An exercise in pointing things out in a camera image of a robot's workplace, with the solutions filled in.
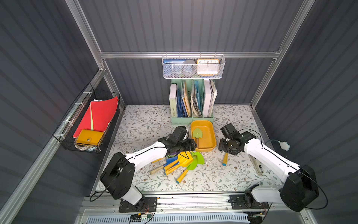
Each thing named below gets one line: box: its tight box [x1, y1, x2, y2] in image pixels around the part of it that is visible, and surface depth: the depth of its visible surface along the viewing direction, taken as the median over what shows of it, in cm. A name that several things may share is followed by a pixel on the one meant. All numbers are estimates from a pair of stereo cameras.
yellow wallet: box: [74, 129, 105, 146], surface depth 65 cm
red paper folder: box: [72, 96, 119, 139], surface depth 75 cm
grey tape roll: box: [181, 59, 197, 77], surface depth 89 cm
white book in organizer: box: [168, 83, 178, 118], surface depth 96 cm
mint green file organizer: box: [169, 78, 218, 125], surface depth 101 cm
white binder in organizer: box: [203, 78, 214, 118], surface depth 100 cm
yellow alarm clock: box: [196, 58, 220, 77], surface depth 91 cm
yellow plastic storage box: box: [190, 120, 217, 153], surface depth 102 cm
